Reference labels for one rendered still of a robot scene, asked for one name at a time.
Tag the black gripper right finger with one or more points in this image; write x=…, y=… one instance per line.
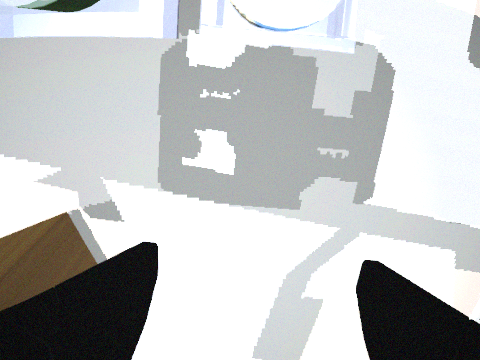
x=402, y=321

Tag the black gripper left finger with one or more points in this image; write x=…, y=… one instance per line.
x=97, y=315

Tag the brown wooden cube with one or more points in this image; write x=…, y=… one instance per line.
x=39, y=257

